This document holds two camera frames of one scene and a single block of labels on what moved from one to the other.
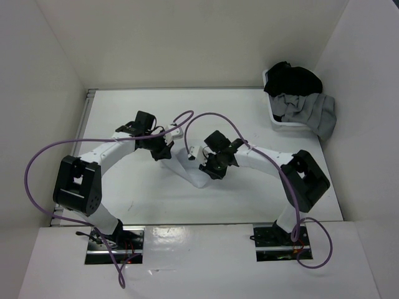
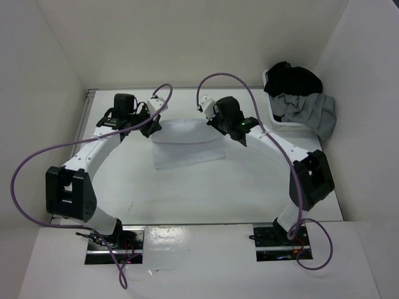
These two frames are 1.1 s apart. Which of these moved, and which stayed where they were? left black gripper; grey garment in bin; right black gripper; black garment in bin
Moved: right black gripper; left black gripper
Stayed: grey garment in bin; black garment in bin
